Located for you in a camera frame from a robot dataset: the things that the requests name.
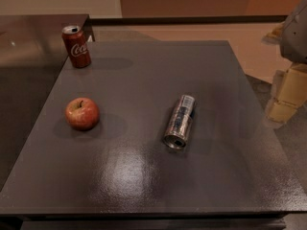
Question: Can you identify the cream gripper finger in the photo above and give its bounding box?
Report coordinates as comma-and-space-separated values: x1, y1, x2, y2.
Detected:
262, 23, 284, 44
265, 63, 307, 124

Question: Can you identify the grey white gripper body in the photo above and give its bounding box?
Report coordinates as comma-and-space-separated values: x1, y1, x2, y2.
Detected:
280, 0, 307, 63

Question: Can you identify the silver blue redbull can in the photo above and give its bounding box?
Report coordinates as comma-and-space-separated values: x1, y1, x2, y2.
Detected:
163, 95, 196, 150

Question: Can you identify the red coca-cola can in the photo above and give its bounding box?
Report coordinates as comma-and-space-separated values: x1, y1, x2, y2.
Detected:
61, 25, 91, 68

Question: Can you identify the red apple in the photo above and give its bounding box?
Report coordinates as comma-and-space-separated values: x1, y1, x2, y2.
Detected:
65, 98, 100, 130

